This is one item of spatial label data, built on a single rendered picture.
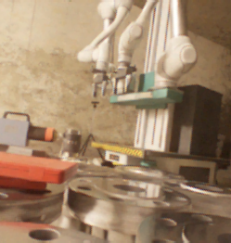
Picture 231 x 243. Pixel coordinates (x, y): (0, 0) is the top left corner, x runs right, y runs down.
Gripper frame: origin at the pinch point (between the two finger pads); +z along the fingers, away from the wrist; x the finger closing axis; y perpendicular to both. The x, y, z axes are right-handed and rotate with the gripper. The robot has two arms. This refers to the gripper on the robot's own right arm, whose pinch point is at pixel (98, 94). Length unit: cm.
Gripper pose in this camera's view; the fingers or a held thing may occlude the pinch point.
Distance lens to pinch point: 180.0
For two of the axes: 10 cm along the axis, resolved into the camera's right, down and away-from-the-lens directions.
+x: -5.6, -0.3, 8.3
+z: -1.4, 9.9, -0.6
